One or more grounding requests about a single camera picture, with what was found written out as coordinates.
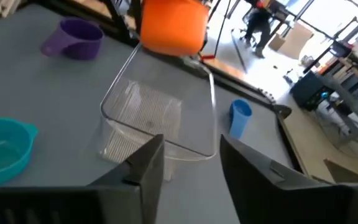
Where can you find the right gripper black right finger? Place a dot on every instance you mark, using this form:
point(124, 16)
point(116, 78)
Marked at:
point(259, 193)

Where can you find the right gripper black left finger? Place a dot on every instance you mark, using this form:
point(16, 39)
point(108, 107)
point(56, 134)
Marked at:
point(138, 186)

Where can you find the blue measuring cup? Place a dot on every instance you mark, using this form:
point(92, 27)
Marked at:
point(239, 119)

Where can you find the teal measuring cup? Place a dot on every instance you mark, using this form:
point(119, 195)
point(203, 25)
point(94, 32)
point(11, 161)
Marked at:
point(2, 149)

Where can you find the orange measuring cup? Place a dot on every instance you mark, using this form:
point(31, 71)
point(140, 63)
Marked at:
point(174, 26)

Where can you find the clear plastic basket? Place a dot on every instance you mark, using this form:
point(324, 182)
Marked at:
point(154, 109)

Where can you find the black cabinet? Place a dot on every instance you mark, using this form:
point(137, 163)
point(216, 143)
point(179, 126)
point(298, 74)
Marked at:
point(306, 90)

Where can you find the red clamp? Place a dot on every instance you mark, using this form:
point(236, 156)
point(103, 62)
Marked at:
point(208, 57)

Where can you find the cardboard box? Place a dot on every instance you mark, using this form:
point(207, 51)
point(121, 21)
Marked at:
point(294, 42)

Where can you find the person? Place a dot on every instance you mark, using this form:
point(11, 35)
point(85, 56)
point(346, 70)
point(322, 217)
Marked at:
point(258, 25)

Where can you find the black tripod rod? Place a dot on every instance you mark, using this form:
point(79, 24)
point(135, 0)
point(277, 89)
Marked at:
point(222, 28)

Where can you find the black table corner bracket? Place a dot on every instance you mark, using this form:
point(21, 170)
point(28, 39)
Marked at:
point(282, 110)

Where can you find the black frame post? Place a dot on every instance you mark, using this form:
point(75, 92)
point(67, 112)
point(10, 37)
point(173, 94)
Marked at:
point(120, 21)

